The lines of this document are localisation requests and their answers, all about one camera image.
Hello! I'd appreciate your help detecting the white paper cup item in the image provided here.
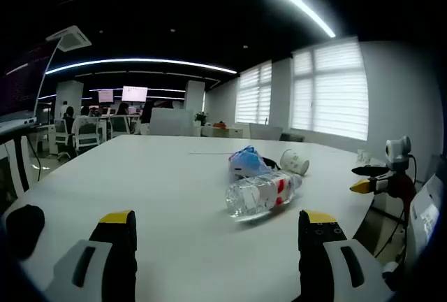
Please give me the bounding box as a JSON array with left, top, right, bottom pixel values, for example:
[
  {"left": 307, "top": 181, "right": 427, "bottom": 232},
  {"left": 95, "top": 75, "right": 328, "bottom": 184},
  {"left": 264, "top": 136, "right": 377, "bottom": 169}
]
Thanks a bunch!
[{"left": 280, "top": 148, "right": 310, "bottom": 176}]

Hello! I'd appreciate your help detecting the white framed chair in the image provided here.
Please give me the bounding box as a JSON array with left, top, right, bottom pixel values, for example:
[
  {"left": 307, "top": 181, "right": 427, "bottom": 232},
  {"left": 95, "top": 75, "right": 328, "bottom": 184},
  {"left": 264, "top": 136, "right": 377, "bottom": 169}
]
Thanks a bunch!
[{"left": 0, "top": 137, "right": 31, "bottom": 212}]

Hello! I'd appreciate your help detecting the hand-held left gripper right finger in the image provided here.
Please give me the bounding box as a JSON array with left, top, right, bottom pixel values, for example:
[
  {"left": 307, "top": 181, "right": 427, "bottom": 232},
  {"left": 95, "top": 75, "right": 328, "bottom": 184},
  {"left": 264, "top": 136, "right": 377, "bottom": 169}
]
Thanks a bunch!
[{"left": 298, "top": 209, "right": 397, "bottom": 302}]

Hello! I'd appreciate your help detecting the white monitor screen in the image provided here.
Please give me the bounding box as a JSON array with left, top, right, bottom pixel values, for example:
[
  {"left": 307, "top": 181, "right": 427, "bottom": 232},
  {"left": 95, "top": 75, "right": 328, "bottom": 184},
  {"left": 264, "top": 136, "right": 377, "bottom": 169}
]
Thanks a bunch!
[{"left": 122, "top": 85, "right": 148, "bottom": 103}]

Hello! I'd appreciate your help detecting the white pillar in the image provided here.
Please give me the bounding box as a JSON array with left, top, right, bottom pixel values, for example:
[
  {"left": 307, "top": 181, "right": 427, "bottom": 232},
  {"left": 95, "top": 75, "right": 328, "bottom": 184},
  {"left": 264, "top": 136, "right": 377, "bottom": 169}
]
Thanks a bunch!
[
  {"left": 185, "top": 80, "right": 205, "bottom": 113},
  {"left": 55, "top": 80, "right": 84, "bottom": 114}
]

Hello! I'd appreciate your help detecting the blue tissue pack item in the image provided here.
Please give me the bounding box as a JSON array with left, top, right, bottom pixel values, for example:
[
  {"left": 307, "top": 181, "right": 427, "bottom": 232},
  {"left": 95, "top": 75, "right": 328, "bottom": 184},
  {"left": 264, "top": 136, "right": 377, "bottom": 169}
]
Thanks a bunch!
[{"left": 238, "top": 145, "right": 272, "bottom": 177}]

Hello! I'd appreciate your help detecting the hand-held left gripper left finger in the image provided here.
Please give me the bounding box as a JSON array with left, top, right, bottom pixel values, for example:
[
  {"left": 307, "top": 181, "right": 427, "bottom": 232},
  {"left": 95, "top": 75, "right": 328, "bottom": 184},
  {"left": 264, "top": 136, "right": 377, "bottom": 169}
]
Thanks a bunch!
[{"left": 45, "top": 210, "right": 138, "bottom": 302}]

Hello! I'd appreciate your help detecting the clear water bottle item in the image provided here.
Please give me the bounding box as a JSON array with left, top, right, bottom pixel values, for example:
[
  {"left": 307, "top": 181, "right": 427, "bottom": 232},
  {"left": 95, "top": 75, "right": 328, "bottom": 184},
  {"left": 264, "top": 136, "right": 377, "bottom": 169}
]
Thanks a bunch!
[{"left": 225, "top": 171, "right": 303, "bottom": 221}]

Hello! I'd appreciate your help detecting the large window with blinds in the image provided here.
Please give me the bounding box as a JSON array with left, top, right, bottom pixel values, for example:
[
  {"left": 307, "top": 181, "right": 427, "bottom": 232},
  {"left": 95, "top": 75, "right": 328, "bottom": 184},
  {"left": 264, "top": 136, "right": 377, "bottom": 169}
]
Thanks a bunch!
[{"left": 291, "top": 38, "right": 369, "bottom": 141}]

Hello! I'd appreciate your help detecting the curved ceiling light strip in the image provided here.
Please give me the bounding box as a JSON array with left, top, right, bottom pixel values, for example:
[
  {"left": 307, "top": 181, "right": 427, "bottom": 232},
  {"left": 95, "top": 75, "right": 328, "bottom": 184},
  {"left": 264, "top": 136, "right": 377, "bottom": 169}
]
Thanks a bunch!
[{"left": 45, "top": 58, "right": 238, "bottom": 76}]

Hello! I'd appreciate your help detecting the white cabinet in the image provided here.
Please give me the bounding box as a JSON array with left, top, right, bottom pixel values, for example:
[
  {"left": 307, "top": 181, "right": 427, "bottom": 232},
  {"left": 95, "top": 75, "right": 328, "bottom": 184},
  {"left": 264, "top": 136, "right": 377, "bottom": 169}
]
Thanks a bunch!
[{"left": 200, "top": 125, "right": 245, "bottom": 138}]

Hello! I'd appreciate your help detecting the narrow window with blinds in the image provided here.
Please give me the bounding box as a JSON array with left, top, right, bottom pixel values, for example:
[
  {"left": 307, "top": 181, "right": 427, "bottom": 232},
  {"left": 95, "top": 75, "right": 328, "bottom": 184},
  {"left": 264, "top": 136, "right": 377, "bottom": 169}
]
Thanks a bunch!
[{"left": 234, "top": 60, "right": 273, "bottom": 124}]

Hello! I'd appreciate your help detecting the ceiling air conditioner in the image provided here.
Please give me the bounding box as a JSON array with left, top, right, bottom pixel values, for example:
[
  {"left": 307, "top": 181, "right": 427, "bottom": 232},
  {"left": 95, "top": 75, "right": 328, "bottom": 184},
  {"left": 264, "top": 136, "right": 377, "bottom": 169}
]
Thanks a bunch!
[{"left": 45, "top": 24, "right": 92, "bottom": 52}]

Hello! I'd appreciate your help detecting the white machine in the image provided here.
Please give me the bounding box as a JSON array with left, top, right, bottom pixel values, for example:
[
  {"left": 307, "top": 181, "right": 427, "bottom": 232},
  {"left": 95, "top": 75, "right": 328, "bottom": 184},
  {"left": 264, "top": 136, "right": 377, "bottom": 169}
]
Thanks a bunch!
[{"left": 404, "top": 172, "right": 444, "bottom": 264}]

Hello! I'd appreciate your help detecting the white table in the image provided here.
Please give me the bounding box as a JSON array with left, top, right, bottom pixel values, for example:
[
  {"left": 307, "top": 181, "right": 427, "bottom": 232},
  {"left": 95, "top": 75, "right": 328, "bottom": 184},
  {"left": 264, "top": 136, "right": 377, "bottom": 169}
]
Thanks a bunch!
[{"left": 6, "top": 134, "right": 385, "bottom": 302}]

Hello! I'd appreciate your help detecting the white mesh office chair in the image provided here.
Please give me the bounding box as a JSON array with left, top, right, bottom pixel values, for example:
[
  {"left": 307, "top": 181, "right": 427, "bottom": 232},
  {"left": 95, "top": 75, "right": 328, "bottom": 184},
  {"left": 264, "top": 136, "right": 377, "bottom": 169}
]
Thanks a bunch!
[
  {"left": 73, "top": 118, "right": 102, "bottom": 149},
  {"left": 110, "top": 115, "right": 137, "bottom": 138},
  {"left": 54, "top": 119, "right": 71, "bottom": 158}
]

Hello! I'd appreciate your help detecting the dark rounded object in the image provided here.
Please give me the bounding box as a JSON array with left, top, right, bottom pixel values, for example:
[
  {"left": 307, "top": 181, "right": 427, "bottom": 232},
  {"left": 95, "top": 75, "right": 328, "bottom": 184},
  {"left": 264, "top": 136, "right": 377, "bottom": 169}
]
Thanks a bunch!
[{"left": 5, "top": 203, "right": 45, "bottom": 257}]

